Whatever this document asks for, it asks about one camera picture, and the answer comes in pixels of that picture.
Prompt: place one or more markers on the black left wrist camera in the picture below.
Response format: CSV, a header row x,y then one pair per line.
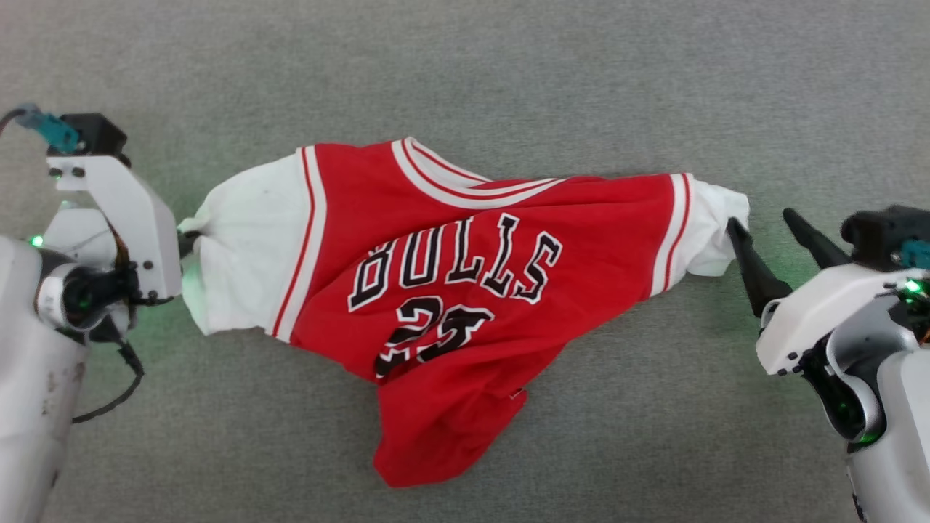
x,y
98,134

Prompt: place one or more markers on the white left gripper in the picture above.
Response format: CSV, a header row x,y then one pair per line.
x,y
145,225

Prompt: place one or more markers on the teal left camera connector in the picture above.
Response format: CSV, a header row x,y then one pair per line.
x,y
52,129

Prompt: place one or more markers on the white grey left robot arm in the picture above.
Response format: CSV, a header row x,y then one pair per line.
x,y
29,407

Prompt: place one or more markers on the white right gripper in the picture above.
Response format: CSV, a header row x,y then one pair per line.
x,y
814,312

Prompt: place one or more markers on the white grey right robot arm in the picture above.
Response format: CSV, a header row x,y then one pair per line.
x,y
901,436

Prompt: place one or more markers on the teal right camera connector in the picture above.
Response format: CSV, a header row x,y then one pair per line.
x,y
917,254

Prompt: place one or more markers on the teal camera connector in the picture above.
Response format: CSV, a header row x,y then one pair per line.
x,y
917,254
52,129

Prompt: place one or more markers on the red white Bulls jersey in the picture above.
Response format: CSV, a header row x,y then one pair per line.
x,y
450,218

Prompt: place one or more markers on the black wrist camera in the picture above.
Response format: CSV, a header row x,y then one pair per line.
x,y
98,134
879,229

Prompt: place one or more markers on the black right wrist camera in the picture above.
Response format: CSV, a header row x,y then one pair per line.
x,y
879,229

